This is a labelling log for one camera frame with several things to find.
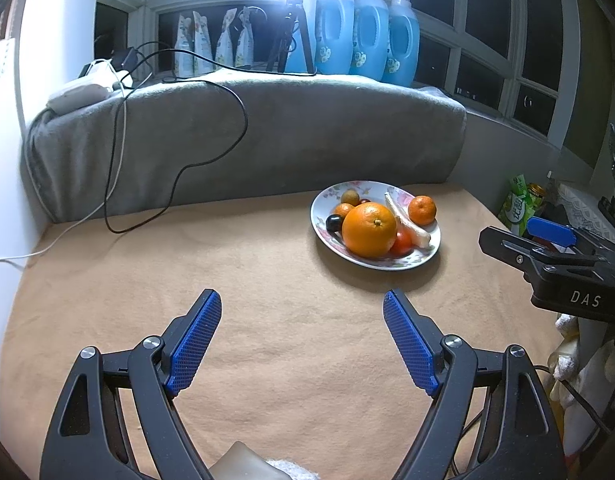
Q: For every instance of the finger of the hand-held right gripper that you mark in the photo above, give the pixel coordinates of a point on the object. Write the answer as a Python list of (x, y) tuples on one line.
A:
[(507, 247), (552, 231)]

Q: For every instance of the grey blanket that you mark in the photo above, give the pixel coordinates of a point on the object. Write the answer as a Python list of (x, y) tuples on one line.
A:
[(297, 130)]

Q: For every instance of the green snack bag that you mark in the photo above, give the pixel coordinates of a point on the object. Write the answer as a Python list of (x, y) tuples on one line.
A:
[(513, 207)]

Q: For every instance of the person's right hand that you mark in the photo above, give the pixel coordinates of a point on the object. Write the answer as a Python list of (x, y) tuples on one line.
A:
[(565, 367)]

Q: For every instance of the beige blanket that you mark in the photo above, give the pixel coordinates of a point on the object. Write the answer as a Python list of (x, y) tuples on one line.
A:
[(287, 310)]

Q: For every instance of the dark plum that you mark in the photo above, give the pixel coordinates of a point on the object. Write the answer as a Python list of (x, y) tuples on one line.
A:
[(333, 223)]

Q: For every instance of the tan longan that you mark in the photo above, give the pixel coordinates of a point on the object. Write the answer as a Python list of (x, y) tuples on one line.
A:
[(351, 196)]

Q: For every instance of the medium tangerine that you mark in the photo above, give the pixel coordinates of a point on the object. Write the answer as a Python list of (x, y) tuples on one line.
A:
[(422, 209)]

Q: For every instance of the white window frame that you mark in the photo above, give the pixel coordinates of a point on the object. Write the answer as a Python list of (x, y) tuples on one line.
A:
[(517, 20)]

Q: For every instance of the small tangerine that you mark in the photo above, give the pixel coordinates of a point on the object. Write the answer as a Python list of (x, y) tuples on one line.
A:
[(343, 209)]

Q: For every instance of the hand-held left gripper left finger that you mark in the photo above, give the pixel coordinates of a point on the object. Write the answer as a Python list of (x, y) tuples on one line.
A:
[(195, 342)]

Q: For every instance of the black tripod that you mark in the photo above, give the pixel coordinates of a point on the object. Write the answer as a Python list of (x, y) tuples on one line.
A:
[(292, 30)]

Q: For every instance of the person's left hand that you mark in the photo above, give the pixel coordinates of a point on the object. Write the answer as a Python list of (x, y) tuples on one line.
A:
[(292, 471)]

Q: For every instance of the black power adapter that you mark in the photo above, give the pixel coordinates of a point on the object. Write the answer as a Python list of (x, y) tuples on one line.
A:
[(125, 58)]

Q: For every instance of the white lace cloth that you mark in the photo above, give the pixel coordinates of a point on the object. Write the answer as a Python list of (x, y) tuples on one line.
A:
[(587, 210)]

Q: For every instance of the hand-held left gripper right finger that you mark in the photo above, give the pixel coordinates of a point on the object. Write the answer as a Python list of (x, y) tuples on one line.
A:
[(410, 345)]

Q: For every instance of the white charger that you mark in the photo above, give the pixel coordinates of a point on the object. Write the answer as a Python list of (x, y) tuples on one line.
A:
[(102, 72)]

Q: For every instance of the white floral plate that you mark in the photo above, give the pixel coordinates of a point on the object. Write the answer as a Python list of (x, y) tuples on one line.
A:
[(323, 210)]

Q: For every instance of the large orange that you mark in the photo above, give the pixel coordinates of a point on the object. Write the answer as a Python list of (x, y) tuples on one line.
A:
[(370, 230)]

